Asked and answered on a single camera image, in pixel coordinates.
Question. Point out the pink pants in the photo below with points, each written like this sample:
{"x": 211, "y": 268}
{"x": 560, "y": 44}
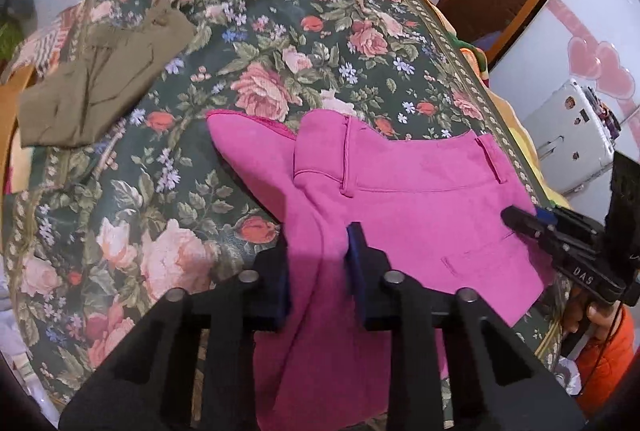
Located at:
{"x": 400, "y": 191}

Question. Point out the floral blanket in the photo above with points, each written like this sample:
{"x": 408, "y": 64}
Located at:
{"x": 200, "y": 211}

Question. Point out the white sliding door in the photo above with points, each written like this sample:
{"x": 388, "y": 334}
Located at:
{"x": 560, "y": 11}

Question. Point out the striped bedsheet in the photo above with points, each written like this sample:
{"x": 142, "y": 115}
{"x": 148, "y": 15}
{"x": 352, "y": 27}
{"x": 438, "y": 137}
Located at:
{"x": 47, "y": 41}

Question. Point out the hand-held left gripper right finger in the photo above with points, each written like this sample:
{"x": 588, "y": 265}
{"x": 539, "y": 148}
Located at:
{"x": 356, "y": 256}

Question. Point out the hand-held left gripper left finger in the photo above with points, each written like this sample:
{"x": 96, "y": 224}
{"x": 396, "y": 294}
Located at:
{"x": 283, "y": 296}

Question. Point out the yellow cloth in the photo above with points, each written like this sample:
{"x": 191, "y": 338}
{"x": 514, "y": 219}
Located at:
{"x": 515, "y": 121}

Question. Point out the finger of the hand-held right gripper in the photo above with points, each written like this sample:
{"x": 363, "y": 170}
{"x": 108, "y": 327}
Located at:
{"x": 560, "y": 247}
{"x": 517, "y": 217}

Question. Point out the pink heart sticker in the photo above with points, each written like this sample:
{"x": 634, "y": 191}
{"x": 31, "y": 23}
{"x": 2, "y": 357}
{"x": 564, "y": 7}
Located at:
{"x": 602, "y": 61}

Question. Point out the white appliance with stickers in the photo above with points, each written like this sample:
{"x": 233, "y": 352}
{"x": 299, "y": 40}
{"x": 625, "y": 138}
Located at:
{"x": 570, "y": 136}

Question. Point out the person's right forearm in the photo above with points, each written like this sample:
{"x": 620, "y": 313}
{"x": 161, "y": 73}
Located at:
{"x": 612, "y": 366}

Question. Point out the bamboo lap desk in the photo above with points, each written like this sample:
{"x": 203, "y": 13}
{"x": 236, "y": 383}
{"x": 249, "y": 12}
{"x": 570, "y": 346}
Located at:
{"x": 10, "y": 121}

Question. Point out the person's right hand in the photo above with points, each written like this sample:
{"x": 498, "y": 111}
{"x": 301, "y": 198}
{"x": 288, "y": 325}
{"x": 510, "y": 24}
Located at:
{"x": 595, "y": 313}

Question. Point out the olive green pants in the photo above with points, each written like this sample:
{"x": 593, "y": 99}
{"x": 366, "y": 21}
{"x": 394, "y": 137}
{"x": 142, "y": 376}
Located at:
{"x": 100, "y": 81}

